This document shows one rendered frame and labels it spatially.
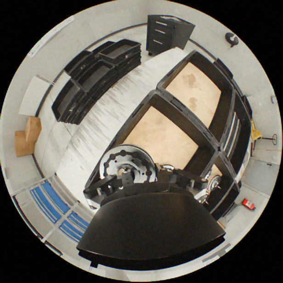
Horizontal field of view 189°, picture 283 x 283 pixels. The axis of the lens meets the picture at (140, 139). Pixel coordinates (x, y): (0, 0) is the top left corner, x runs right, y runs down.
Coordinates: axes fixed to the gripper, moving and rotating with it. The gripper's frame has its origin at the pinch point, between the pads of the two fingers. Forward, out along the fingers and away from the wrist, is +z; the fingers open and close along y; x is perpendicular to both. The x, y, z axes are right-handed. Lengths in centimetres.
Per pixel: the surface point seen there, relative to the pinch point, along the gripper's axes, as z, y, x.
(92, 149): 30.0, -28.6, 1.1
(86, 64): 49, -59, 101
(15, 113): 12, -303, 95
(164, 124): 16.9, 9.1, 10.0
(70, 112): 50, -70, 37
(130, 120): 6.9, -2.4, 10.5
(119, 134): 6.9, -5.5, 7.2
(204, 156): 10.7, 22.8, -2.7
